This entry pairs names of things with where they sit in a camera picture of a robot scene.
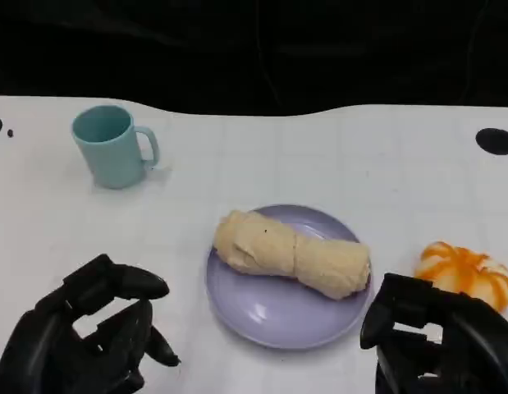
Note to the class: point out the orange and white bread roll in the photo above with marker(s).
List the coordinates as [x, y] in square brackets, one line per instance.
[463, 267]

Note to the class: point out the beige towel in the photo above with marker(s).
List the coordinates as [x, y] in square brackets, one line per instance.
[278, 246]

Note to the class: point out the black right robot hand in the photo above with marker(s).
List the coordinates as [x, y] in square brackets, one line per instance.
[475, 349]

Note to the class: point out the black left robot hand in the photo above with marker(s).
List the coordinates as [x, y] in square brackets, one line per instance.
[48, 340]

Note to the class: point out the lilac plate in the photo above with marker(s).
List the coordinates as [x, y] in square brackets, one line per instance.
[278, 316]

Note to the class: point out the pale green mug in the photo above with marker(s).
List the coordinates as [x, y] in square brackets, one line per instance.
[110, 160]

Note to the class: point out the black backdrop cloth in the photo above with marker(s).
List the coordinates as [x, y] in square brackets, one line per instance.
[155, 49]

